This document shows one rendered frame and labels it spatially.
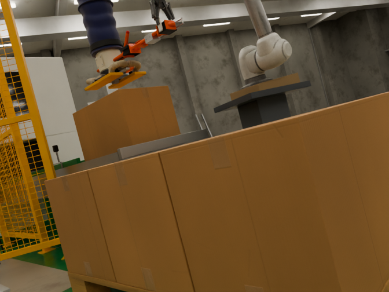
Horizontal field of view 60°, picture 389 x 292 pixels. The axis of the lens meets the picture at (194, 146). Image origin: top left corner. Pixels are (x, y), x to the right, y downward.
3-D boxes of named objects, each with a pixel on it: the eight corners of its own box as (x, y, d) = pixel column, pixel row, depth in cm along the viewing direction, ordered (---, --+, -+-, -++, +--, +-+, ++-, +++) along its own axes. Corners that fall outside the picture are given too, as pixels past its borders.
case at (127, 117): (86, 168, 238) (72, 113, 237) (132, 156, 266) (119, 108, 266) (135, 156, 196) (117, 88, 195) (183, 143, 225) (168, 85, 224)
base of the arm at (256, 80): (259, 84, 256) (257, 77, 255) (274, 79, 234) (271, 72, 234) (238, 91, 251) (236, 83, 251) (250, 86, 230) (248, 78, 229)
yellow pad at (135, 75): (108, 89, 246) (106, 82, 246) (119, 88, 253) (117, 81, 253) (135, 74, 223) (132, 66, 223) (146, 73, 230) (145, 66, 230)
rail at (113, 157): (3, 204, 346) (-1, 186, 345) (9, 203, 349) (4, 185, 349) (125, 186, 182) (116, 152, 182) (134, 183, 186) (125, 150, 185)
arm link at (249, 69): (253, 78, 252) (245, 50, 250) (272, 71, 238) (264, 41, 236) (239, 81, 242) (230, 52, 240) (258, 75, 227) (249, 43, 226)
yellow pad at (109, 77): (84, 91, 233) (83, 84, 233) (97, 90, 240) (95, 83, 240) (110, 75, 209) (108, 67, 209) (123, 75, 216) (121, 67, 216)
